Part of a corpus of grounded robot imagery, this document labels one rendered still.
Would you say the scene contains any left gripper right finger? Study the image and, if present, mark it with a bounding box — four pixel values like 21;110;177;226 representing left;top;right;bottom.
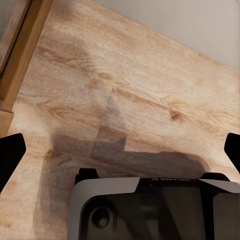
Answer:
224;133;240;173

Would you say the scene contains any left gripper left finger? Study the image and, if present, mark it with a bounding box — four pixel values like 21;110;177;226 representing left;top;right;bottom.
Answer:
0;133;26;193

